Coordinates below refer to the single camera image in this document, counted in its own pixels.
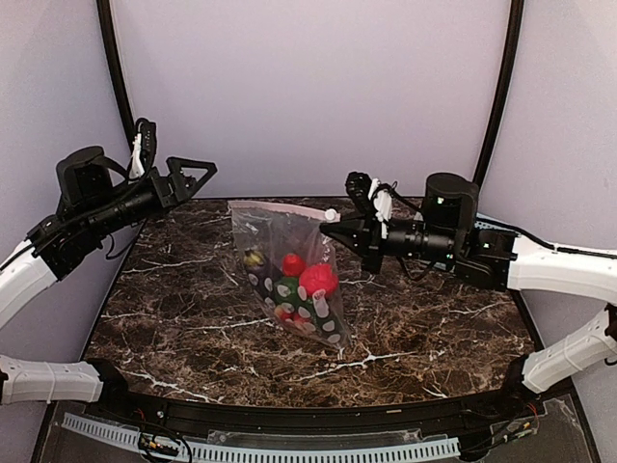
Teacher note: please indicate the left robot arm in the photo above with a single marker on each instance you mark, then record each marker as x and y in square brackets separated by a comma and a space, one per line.
[97, 199]

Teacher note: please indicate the left black frame post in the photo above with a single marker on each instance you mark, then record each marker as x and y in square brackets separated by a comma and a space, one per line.
[113, 60]

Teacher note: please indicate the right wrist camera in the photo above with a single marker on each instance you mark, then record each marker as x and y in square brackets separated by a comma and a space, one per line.
[372, 198]

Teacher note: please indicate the green fake avocado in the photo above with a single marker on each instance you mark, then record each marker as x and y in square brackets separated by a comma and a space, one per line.
[294, 307]

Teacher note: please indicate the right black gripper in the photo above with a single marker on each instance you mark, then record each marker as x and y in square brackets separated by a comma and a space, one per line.
[362, 235]

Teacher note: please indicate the black front rail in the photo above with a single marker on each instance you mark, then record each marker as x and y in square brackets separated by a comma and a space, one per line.
[467, 414]

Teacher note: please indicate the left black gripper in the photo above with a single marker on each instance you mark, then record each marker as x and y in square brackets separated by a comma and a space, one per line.
[181, 192]

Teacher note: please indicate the purple fake eggplant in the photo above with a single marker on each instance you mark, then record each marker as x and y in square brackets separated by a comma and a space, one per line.
[259, 270]

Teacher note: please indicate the right black frame post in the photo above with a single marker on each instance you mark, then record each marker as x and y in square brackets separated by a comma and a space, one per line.
[507, 63]

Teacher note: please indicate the black frame post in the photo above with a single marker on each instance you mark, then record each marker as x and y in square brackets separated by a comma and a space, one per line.
[507, 63]
[113, 60]

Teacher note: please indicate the white slotted cable duct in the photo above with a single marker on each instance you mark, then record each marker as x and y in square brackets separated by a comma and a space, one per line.
[220, 446]

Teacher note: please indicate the clear zip top bag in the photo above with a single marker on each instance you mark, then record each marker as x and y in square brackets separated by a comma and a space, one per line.
[277, 229]

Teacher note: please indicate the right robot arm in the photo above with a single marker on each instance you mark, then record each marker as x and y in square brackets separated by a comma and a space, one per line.
[489, 255]

